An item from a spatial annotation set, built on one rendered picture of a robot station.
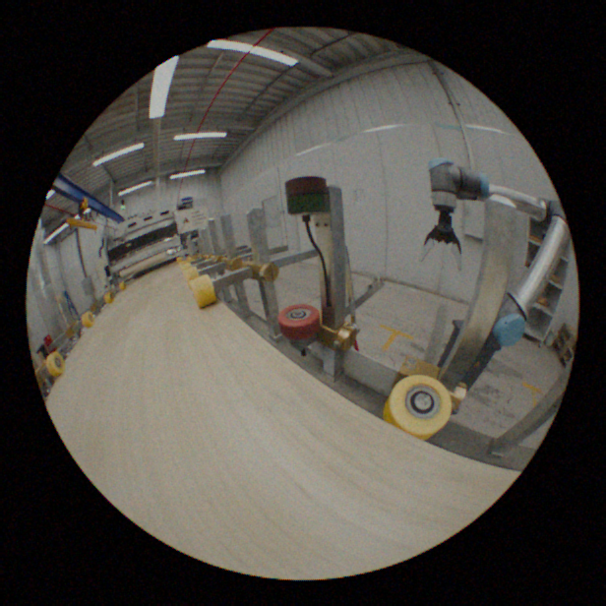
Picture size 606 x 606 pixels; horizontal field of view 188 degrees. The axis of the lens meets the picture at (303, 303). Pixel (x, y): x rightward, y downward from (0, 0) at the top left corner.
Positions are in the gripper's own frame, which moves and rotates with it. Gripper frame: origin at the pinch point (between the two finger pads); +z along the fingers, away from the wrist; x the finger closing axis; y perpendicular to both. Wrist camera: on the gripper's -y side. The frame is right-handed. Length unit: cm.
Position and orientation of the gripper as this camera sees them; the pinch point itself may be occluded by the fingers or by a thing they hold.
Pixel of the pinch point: (440, 267)
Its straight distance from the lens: 63.2
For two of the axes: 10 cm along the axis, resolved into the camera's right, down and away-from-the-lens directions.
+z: 1.0, 8.8, 4.6
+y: 7.4, -3.7, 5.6
